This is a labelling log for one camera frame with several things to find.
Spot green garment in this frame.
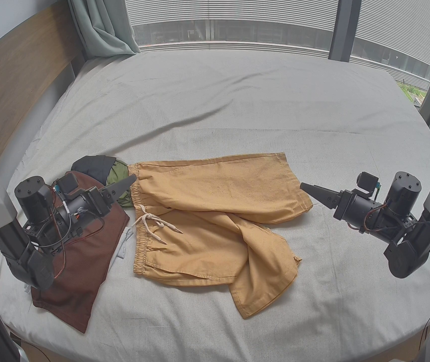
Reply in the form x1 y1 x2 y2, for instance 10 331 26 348
106 159 135 208

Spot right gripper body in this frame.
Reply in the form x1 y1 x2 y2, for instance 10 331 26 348
333 189 376 235

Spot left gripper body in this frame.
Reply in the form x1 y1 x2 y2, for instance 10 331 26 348
64 186 116 224

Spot brown shorts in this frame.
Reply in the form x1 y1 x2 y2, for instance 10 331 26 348
30 170 131 334

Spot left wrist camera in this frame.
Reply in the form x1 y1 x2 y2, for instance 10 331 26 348
56 173 79 199

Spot bed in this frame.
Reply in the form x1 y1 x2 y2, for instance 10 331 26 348
0 0 430 362

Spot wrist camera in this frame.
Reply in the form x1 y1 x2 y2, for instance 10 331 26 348
356 171 382 200
56 173 79 199

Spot window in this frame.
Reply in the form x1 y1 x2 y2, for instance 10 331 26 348
119 0 430 112

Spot tan shorts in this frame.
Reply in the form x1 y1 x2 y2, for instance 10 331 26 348
128 151 314 320

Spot white garment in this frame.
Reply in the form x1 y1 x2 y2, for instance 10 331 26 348
22 228 133 294

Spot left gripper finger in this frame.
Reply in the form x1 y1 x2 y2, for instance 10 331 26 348
101 175 138 200

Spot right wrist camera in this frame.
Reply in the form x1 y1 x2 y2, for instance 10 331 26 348
356 171 382 200

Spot black garment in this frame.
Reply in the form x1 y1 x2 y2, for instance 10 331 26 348
72 156 117 184

